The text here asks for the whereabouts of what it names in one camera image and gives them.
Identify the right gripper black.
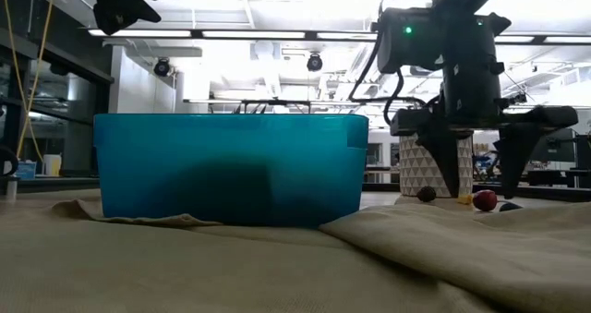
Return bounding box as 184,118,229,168
390,70,579,200

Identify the yellow cable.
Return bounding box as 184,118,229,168
1,0,57,163

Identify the white triangle-patterned planter with plant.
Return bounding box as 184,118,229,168
399,135,476,199

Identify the white bucket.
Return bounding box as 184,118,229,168
42,153,63,178

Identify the long ceiling light strip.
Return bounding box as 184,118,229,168
87,28,591,45

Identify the dark toy blackberry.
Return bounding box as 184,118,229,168
416,186,438,204

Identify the blue plastic tupperware container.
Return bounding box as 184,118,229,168
92,113,370,229

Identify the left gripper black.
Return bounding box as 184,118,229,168
80,0,163,36

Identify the tan cloth napkin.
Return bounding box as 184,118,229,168
0,187,591,313

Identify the blue box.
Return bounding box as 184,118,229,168
16,161,38,181

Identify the small red toy raspberry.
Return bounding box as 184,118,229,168
472,188,500,213

